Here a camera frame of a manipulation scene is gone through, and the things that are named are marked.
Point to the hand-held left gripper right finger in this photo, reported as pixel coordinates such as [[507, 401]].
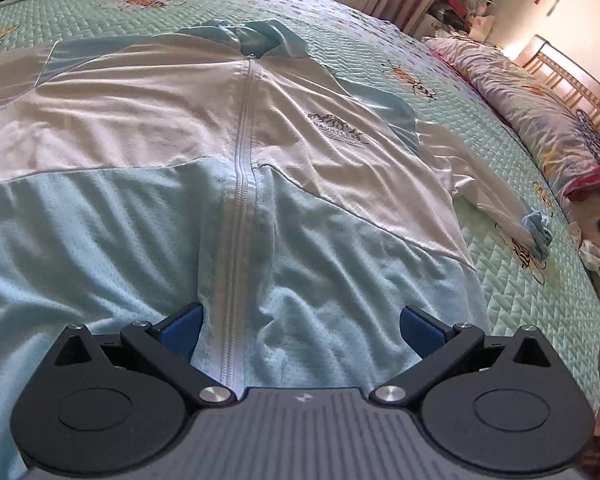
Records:
[[420, 329]]

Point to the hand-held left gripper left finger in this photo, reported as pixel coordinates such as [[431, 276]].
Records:
[[182, 329]]

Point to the light blue and white jacket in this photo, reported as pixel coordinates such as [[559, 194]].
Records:
[[155, 150]]

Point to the white printed garment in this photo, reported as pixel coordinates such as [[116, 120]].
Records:
[[590, 255]]

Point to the green quilted bee bedspread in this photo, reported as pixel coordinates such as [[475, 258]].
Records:
[[540, 320]]

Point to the dark red striped garment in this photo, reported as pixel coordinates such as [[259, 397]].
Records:
[[595, 182]]

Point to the dark floral garment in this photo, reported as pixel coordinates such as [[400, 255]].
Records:
[[597, 137]]

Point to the wooden bed headboard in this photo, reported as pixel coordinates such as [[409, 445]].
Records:
[[575, 80]]

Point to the floral pillow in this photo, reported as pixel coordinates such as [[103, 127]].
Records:
[[515, 95]]

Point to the white plastic bag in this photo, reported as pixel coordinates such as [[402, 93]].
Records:
[[482, 17]]

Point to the black bag on nightstand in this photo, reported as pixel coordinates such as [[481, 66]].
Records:
[[450, 15]]

